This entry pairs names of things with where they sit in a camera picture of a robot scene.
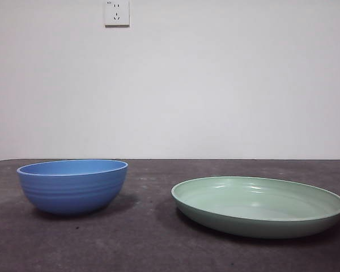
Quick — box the blue ribbed bowl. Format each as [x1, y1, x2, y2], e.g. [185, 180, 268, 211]
[16, 159, 129, 215]

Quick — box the green round plate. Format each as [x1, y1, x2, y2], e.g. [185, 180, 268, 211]
[171, 175, 340, 239]

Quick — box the white wall socket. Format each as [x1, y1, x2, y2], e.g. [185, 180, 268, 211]
[104, 0, 130, 28]

